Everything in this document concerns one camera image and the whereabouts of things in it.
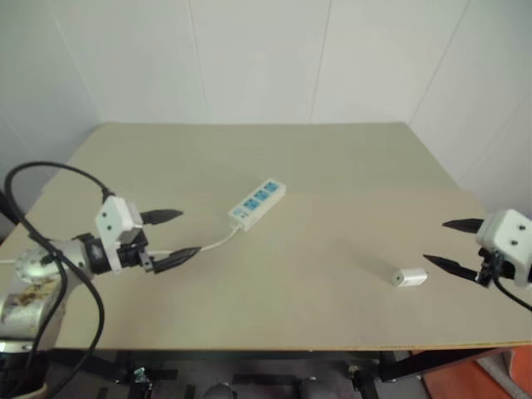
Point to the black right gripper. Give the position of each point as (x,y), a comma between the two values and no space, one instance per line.
(491,266)

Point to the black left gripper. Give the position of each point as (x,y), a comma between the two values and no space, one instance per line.
(132,255)

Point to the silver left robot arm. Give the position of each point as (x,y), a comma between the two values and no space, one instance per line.
(68,254)

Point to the white plug adapter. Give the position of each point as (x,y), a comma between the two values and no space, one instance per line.
(411,277)

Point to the white power strip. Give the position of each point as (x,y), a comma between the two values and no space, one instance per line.
(257,203)

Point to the dark grey rounded shape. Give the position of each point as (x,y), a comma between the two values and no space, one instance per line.
(218,391)

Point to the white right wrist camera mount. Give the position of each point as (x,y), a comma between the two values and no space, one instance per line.
(505,232)

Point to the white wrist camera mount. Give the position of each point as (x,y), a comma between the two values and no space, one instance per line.
(505,232)
(110,216)

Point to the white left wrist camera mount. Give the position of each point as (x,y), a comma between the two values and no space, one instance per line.
(110,216)

